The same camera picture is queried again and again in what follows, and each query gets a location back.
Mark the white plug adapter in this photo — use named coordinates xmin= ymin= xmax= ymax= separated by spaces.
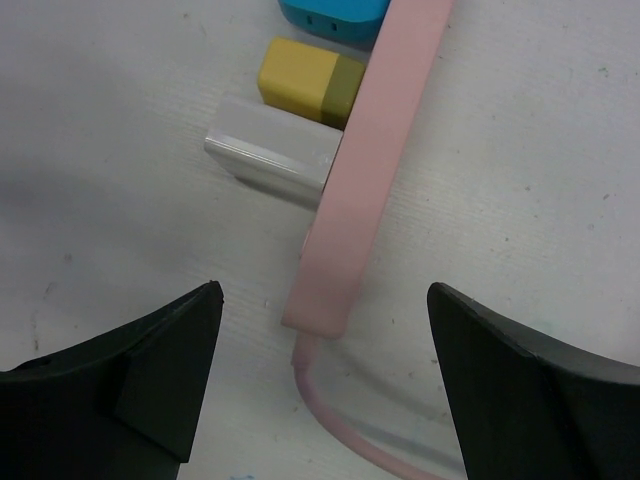
xmin=204 ymin=95 xmax=343 ymax=210

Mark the pink power strip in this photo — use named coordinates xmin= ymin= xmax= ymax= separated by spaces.
xmin=282 ymin=0 xmax=453 ymax=479

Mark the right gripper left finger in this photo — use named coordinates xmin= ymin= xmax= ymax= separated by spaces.
xmin=1 ymin=281 xmax=224 ymax=479

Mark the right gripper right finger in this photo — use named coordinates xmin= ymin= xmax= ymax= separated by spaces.
xmin=427 ymin=283 xmax=639 ymax=479

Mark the blue plug adapter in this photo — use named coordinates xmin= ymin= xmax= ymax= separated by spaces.
xmin=278 ymin=0 xmax=390 ymax=48

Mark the yellow plug adapter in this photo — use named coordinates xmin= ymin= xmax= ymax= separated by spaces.
xmin=257 ymin=37 xmax=366 ymax=130

